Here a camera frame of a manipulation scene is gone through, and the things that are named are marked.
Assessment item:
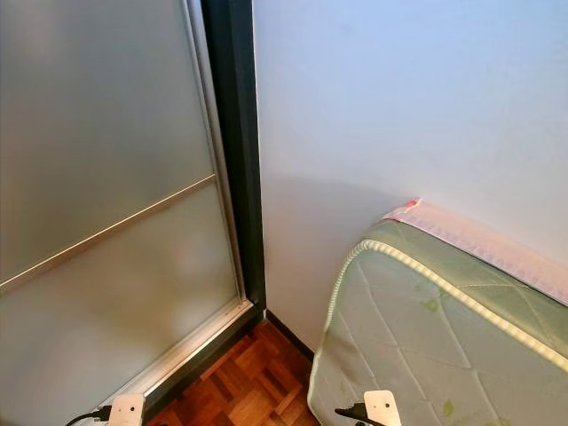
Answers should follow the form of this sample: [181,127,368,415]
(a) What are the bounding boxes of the frosted glass sliding door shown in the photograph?
[0,0,254,426]

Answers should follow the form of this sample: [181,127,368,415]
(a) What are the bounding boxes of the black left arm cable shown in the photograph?
[66,406,112,426]

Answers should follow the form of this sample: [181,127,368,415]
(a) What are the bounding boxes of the dark baseboard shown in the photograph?
[264,310,317,361]

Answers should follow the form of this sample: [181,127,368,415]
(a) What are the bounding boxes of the dark door frame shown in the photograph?
[142,0,267,422]

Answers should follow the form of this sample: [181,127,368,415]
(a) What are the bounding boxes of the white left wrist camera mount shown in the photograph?
[108,394,146,426]

